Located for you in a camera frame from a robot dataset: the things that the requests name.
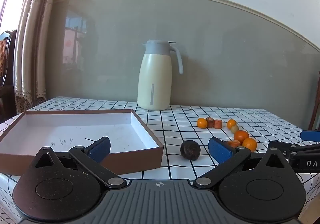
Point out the carrot piece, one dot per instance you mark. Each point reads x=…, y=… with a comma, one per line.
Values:
x=218, y=124
x=234, y=143

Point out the wooden chair orange cushion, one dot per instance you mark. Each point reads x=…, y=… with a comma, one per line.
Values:
x=11, y=41

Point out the small orange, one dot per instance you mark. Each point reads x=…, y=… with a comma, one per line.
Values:
x=201, y=123
x=231, y=123

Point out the cream thermos jug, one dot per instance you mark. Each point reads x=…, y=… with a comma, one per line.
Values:
x=153, y=76

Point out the brown wooden chair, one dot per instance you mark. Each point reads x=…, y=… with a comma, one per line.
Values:
x=317, y=104

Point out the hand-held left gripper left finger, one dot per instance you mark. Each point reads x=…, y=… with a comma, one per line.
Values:
x=100, y=149

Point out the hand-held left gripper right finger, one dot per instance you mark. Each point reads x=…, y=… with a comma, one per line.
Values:
x=220, y=152

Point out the yellow-green round fruit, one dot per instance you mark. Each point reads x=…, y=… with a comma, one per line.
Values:
x=235, y=129

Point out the brown cardboard box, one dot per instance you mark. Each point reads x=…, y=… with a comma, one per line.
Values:
x=75, y=126

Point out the white checked tablecloth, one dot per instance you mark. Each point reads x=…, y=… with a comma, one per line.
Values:
x=175, y=119

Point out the large dark wrinkled fruit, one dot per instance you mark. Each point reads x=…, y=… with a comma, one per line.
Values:
x=190, y=150

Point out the large orange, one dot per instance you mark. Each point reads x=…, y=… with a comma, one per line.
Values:
x=250, y=144
x=241, y=136

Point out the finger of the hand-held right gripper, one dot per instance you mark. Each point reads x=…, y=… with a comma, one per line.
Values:
x=311, y=136
x=280, y=147

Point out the orange patterned cushion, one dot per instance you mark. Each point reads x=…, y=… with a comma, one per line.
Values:
x=2, y=56

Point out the beige lace curtain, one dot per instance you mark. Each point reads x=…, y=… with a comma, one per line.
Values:
x=32, y=51

